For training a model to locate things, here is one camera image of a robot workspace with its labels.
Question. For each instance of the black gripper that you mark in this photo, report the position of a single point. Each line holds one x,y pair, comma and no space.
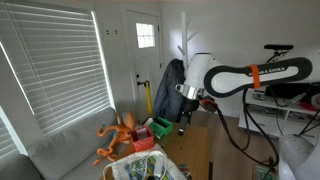
191,105

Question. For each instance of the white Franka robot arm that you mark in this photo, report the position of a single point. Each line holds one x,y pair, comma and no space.
233,78

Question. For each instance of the green plastic bin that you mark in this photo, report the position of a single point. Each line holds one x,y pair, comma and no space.
161,126

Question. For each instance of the dark padded jacket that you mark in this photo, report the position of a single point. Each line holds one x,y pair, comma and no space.
170,93

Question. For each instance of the dark grey box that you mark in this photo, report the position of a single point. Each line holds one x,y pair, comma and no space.
141,133

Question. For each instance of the red woven basket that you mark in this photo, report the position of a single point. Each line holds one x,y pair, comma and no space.
143,141

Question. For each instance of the small colourful packet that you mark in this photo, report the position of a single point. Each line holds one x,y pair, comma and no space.
184,170

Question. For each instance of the white slim device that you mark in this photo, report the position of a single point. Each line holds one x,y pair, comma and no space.
158,165

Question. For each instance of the orange octopus plush toy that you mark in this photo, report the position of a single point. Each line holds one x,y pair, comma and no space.
118,135

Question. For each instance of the white printed tote bag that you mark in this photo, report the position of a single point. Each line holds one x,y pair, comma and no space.
133,168

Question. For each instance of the white door with window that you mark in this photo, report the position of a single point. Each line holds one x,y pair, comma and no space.
144,60

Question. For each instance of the white coat rack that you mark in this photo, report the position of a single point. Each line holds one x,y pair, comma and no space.
184,36

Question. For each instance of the white shelf unit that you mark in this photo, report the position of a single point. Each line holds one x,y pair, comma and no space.
276,116

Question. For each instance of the green circuit board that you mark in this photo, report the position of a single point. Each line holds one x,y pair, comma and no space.
265,172

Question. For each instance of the black monitor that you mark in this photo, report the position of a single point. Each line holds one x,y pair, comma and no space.
290,90

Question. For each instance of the grey fabric sofa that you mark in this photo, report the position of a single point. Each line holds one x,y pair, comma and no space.
63,150

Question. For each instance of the large white window blinds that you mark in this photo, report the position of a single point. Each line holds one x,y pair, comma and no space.
56,63

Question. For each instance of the small white window blinds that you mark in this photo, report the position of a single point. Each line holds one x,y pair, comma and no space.
6,138

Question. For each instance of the black orange wrist camera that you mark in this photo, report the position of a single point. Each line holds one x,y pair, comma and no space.
209,105

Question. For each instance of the black camera on stand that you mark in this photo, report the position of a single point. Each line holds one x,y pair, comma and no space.
278,47

